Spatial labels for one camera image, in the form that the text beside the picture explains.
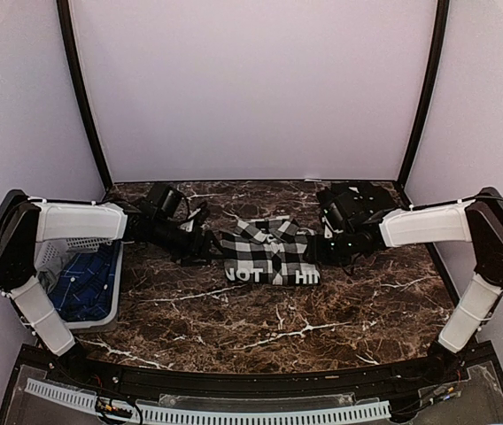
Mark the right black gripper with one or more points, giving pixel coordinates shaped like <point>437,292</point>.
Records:
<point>316,252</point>

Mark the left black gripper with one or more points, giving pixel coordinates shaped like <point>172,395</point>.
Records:
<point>196,250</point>

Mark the black white plaid shirt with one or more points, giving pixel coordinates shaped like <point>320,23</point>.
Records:
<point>269,251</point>

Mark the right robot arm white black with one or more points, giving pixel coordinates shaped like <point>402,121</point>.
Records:
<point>360,218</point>

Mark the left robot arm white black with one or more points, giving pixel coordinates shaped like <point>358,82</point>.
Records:
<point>29,225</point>

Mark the grey plastic laundry basket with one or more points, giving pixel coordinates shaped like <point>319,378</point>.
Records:
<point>48,250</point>

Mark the blue plaid shirt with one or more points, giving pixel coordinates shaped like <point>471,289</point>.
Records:
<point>85,287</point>

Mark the grey shirt in basket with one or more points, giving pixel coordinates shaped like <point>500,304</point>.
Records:
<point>49,273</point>

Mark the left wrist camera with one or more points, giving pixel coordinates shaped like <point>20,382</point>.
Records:
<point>196,218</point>

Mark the black front rail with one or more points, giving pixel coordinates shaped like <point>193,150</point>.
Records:
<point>401,380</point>

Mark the grey slotted cable duct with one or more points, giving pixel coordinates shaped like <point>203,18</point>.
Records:
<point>171,409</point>

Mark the right black frame post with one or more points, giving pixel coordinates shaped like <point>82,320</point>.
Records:
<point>425,98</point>

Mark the black frame post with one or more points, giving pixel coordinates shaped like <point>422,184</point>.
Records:
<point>81,96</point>
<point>425,98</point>

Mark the left black frame post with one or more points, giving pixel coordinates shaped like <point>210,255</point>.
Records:
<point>81,96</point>

